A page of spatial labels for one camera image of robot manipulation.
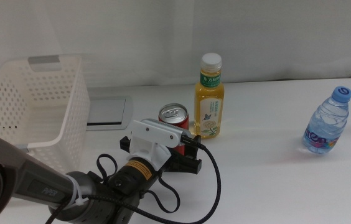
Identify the yellow tea bottle white cap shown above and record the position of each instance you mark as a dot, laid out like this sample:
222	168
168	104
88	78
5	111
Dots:
208	102

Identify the red soda can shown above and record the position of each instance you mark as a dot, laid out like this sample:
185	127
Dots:
174	113

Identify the white perforated plastic basket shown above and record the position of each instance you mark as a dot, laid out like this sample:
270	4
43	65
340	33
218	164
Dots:
79	93

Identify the white cloth backdrop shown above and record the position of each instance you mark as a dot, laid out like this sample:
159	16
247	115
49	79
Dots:
256	37

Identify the clear water bottle blue cap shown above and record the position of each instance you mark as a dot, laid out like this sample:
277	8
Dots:
326	124

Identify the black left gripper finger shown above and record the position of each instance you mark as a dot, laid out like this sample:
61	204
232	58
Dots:
125	144
196	152

